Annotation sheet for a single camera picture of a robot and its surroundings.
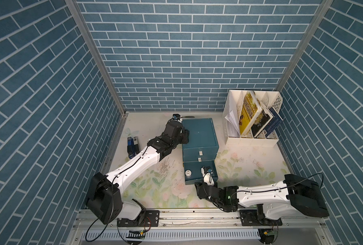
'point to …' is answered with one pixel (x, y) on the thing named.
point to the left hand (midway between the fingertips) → (190, 133)
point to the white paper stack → (231, 118)
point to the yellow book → (252, 108)
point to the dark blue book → (276, 120)
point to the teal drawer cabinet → (202, 150)
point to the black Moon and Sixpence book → (262, 120)
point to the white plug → (188, 172)
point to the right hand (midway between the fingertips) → (197, 185)
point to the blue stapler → (130, 147)
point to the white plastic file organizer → (235, 101)
